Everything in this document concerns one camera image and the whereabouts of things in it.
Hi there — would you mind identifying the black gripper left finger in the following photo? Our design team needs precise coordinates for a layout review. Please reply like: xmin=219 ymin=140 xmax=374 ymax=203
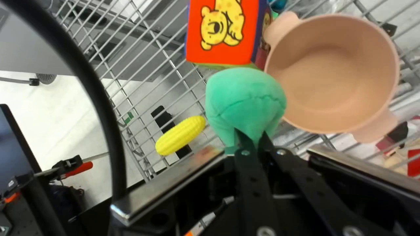
xmin=232 ymin=128 xmax=282 ymax=236

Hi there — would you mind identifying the colourful soft toy cube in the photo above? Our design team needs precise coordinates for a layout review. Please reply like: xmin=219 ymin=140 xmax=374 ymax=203
xmin=183 ymin=0 xmax=282 ymax=71

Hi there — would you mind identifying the yellow corn toy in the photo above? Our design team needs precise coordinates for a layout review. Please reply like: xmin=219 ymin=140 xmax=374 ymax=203
xmin=153 ymin=114 xmax=207 ymax=157

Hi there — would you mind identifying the silver wire shelf rack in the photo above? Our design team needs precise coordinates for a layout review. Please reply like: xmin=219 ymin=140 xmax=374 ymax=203
xmin=43 ymin=0 xmax=420 ymax=181

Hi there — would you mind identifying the green soft ball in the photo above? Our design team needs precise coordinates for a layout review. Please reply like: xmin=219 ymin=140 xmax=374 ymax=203
xmin=203 ymin=65 xmax=288 ymax=156

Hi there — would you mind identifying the red flat item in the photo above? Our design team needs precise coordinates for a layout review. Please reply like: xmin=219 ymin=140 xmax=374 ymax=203
xmin=405 ymin=147 xmax=420 ymax=178

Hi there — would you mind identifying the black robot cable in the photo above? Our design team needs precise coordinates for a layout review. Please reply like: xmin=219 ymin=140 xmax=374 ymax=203
xmin=2 ymin=0 xmax=130 ymax=203

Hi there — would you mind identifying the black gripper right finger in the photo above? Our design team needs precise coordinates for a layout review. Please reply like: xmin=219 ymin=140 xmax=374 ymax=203
xmin=261 ymin=132 xmax=382 ymax=236

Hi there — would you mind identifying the clamp with orange handle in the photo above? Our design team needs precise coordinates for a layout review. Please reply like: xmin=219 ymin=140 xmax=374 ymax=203
xmin=0 ymin=153 xmax=95 ymax=207

